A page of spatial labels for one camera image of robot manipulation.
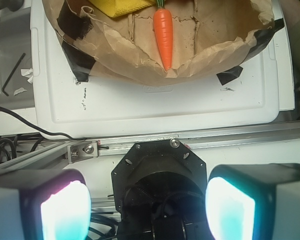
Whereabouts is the aluminium rail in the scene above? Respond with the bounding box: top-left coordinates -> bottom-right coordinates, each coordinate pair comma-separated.
0,120 -> 300,170

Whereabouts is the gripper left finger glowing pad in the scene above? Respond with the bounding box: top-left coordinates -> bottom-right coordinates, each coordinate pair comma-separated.
0,169 -> 92,240

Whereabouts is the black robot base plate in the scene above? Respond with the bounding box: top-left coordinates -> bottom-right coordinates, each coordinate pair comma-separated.
111,141 -> 211,240

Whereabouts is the yellow cloth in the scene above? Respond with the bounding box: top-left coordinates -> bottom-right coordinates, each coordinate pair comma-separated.
89,0 -> 156,18

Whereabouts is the grey plastic bin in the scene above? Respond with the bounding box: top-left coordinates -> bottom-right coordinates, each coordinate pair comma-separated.
0,14 -> 35,110

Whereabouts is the orange plastic carrot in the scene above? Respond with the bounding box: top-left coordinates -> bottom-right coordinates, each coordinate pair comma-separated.
153,0 -> 174,71

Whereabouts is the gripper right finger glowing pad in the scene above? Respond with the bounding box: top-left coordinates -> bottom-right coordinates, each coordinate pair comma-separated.
205,163 -> 300,240

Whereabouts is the brown paper bag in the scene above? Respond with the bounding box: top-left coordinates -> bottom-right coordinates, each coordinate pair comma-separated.
43,0 -> 275,86

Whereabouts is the black cable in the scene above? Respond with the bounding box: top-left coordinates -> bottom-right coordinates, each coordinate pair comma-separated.
0,103 -> 87,141

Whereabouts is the black hex key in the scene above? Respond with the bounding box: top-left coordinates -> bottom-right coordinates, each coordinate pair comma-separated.
1,52 -> 26,97

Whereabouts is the metal bracket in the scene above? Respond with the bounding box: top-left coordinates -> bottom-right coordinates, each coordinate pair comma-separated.
66,141 -> 99,164

